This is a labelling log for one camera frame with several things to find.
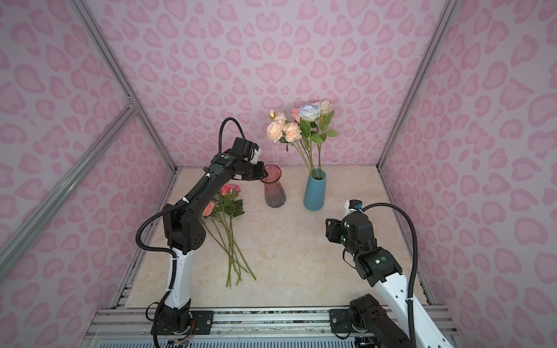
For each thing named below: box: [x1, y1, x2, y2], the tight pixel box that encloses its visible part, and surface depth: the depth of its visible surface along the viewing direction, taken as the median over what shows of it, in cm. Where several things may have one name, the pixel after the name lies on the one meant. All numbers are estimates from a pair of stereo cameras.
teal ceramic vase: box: [303, 168, 328, 211], surface depth 95 cm
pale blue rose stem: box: [298, 103, 322, 175], surface depth 74 cm
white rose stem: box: [317, 100, 338, 175], surface depth 85 cm
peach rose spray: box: [266, 109, 316, 177], surface depth 76 cm
